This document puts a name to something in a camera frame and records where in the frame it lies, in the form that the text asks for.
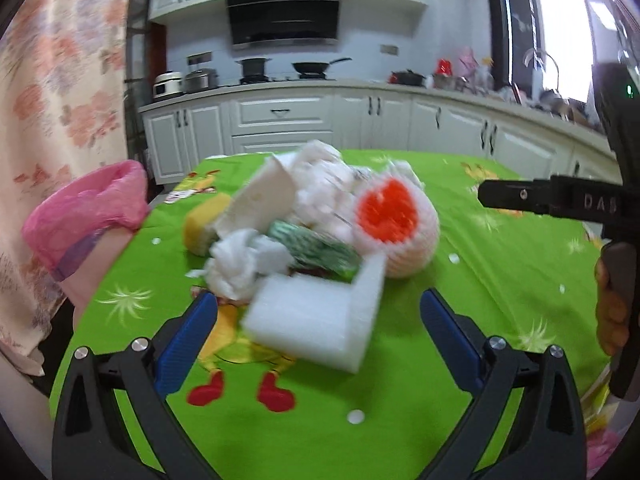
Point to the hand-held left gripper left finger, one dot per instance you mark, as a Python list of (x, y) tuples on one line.
[(192, 330)]

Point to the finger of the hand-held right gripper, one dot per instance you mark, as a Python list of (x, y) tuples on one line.
[(510, 195)]

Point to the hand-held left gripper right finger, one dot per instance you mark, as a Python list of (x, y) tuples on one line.
[(445, 330)]

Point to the L-shaped white foam piece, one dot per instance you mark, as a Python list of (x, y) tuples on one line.
[(300, 320)]

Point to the yellow sponge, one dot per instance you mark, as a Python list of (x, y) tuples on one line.
[(200, 220)]

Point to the trash bin with pink bag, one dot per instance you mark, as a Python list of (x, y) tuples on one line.
[(75, 220)]

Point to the large white tissue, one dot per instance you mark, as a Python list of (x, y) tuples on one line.
[(320, 180)]

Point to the person's right hand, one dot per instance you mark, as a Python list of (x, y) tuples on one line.
[(607, 315)]

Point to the green printed tablecloth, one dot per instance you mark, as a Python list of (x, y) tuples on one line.
[(400, 385)]

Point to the small crumpled white tissue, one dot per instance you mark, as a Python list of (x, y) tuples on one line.
[(235, 260)]

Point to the red fruit in foam net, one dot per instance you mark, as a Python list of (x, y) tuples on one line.
[(400, 255)]

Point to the curved metal faucet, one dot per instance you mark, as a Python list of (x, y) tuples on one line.
[(555, 62)]

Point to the steel bowl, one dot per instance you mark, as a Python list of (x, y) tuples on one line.
[(444, 81)]

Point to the green striped wrapper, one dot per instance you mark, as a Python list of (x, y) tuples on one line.
[(310, 247)]

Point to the pink bottle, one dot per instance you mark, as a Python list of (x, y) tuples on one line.
[(467, 57)]

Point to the red container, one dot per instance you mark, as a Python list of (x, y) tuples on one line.
[(444, 66)]

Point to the flat white foam piece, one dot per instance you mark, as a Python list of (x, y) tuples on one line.
[(260, 195)]

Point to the red and black pot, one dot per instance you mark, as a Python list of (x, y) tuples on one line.
[(407, 78)]

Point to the dark framed window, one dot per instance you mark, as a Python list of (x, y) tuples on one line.
[(550, 10)]

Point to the white lower cabinets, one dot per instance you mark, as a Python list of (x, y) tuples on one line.
[(280, 115)]

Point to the black frying pan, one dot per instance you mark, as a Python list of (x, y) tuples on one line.
[(312, 67)]

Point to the white rice cooker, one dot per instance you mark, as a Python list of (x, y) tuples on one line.
[(167, 85)]

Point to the silver pressure cooker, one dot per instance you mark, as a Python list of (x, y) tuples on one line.
[(200, 80)]

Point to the black cooking pot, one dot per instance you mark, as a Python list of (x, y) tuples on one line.
[(254, 69)]

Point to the floral curtain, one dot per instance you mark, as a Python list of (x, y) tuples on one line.
[(60, 85)]

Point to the black range hood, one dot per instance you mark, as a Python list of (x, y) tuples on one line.
[(282, 10)]

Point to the wall outlet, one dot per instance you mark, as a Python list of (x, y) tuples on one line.
[(389, 49), (199, 58)]

